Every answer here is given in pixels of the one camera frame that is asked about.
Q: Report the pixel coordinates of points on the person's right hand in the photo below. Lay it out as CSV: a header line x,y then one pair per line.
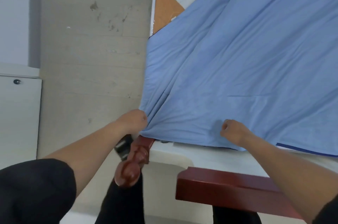
x,y
235,132

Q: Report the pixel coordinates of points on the person's left hand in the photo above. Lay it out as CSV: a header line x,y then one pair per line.
x,y
132,122

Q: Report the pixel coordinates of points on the person's right fingers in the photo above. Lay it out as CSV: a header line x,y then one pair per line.
x,y
225,127

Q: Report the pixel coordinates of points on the person's left fingers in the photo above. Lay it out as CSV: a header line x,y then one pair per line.
x,y
144,119

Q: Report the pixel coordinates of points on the blue bed sheet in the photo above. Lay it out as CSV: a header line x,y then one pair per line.
x,y
237,60

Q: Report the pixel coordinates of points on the person's left forearm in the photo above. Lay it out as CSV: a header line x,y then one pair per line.
x,y
89,147

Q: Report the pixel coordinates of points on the person's right forearm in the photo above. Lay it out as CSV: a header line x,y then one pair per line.
x,y
287,168

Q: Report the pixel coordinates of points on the black and white shoe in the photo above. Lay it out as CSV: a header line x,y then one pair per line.
x,y
123,146

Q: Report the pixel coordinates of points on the white mattress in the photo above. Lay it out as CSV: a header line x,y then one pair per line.
x,y
211,159

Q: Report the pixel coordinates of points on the person's black trousers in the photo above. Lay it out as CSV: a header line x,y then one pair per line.
x,y
121,202

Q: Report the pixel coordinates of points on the white cabinet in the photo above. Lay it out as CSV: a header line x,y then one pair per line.
x,y
18,120

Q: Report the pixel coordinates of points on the person's black left sleeve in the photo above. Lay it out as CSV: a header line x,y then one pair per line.
x,y
34,192

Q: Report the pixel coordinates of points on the person's black sleeve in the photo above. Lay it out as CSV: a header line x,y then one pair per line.
x,y
328,213
34,192

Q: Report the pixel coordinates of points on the dark round cabinet knob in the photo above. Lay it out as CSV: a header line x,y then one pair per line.
x,y
17,81

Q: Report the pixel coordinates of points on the person's black right sleeve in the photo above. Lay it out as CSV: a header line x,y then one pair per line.
x,y
328,213

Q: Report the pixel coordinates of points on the red-brown wooden bed frame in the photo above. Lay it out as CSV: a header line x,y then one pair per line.
x,y
227,189

